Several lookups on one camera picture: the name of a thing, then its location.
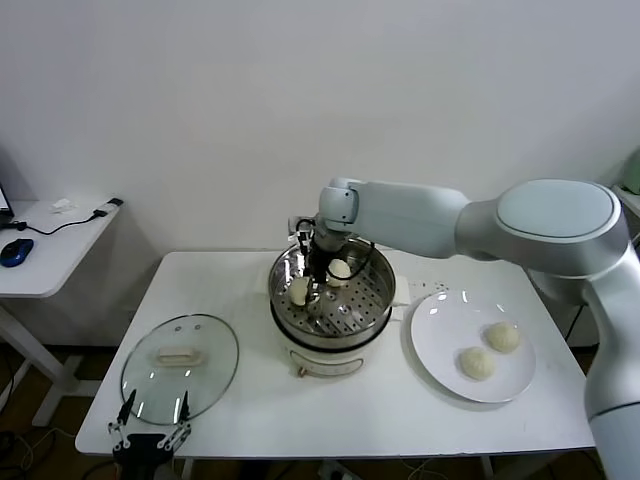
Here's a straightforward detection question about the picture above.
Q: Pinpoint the blue computer mouse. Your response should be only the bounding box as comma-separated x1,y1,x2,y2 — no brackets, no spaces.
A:
0,238,36,270

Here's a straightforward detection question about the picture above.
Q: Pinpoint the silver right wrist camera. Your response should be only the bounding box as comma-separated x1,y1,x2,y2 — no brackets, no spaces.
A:
288,214,316,237

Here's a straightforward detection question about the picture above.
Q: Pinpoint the white floor power strip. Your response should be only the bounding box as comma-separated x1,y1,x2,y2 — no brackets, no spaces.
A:
319,460,352,480

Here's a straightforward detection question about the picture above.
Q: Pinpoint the white side desk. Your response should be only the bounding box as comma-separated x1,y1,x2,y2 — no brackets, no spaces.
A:
0,199,126,427

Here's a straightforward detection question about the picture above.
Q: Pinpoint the white shelf board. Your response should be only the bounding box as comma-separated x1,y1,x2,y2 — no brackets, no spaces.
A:
613,183,640,216

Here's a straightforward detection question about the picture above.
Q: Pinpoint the pale green container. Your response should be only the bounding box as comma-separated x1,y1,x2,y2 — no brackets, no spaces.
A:
623,148,640,197

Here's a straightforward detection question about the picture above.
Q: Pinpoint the white round plate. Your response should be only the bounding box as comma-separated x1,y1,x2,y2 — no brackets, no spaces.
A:
410,288,537,404

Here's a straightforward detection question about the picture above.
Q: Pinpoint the glass lid with cream handle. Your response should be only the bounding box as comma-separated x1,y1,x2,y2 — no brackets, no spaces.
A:
119,313,240,422

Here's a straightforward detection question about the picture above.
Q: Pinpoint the black laptop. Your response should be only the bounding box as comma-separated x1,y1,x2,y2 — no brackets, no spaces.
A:
0,183,15,227

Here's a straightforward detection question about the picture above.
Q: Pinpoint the stainless steel steamer basket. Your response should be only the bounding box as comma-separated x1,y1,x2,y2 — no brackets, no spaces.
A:
268,234,396,352

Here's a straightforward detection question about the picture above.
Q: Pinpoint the white steamed baozi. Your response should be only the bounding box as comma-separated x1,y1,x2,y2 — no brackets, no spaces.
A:
458,347,497,383
484,322,522,354
289,277,313,308
326,258,352,288

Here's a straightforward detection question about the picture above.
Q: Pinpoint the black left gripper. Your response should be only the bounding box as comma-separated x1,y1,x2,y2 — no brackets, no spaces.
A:
106,389,194,480

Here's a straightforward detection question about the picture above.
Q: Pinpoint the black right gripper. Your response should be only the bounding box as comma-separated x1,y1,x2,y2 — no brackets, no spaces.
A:
306,242,332,308

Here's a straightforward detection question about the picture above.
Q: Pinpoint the black desk cable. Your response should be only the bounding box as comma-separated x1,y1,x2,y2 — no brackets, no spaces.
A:
0,209,110,237

